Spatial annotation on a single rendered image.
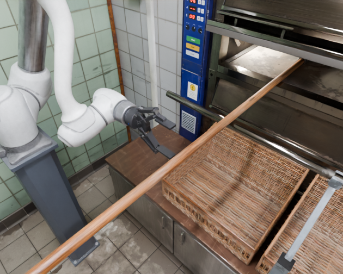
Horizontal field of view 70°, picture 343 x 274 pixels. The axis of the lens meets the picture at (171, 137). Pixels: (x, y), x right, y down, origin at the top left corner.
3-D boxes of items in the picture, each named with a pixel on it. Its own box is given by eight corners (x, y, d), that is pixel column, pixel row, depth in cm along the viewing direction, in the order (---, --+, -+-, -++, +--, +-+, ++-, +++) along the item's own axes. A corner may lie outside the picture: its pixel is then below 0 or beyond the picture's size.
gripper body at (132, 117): (138, 103, 93) (155, 113, 88) (140, 120, 99) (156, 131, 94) (122, 111, 89) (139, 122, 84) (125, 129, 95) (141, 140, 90)
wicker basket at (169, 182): (211, 151, 166) (216, 118, 147) (293, 200, 137) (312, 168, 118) (160, 195, 139) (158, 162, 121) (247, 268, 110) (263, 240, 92)
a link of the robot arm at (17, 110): (-10, 148, 100) (-41, 103, 85) (11, 120, 113) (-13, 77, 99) (30, 148, 100) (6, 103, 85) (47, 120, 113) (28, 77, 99)
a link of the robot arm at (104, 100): (135, 111, 103) (111, 131, 98) (112, 98, 111) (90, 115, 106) (128, 92, 95) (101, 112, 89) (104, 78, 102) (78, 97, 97)
